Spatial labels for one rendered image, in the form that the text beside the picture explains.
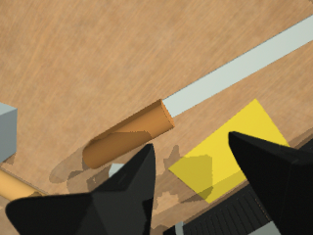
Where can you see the grey square block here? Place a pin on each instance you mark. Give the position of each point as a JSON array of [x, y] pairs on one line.
[[8, 131]]

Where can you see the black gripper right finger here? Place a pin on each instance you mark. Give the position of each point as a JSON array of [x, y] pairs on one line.
[[282, 178]]

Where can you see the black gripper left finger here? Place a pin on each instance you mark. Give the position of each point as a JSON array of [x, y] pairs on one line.
[[121, 205]]

